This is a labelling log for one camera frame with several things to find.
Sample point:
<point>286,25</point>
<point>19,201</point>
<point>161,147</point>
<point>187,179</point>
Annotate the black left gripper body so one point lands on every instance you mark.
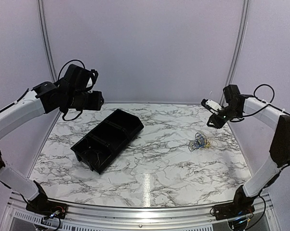
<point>77,101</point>

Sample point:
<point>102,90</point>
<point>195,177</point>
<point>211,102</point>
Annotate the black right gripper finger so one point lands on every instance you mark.
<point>215,125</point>
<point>214,119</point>

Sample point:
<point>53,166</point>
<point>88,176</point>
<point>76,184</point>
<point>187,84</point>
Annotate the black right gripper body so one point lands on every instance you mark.
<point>229,112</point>

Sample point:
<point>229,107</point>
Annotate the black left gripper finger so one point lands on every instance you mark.
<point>99,105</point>
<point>100,97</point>

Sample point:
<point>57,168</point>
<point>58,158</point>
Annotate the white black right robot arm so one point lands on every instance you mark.
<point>239,107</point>

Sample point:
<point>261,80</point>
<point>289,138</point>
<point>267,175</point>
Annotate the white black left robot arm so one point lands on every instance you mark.
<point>37,101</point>

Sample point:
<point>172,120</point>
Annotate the black three-compartment plastic bin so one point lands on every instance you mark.
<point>101,146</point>

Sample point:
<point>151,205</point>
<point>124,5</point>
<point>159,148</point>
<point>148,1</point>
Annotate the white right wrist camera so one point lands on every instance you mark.
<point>211,105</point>

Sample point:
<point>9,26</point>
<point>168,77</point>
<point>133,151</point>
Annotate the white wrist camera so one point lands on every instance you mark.
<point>93,76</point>
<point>211,105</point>

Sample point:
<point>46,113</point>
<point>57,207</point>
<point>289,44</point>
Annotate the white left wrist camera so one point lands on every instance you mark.
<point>93,76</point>

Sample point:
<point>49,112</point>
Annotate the right aluminium corner post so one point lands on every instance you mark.
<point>239,42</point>

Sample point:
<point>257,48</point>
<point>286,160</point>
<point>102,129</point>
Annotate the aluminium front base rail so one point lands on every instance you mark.
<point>82,217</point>

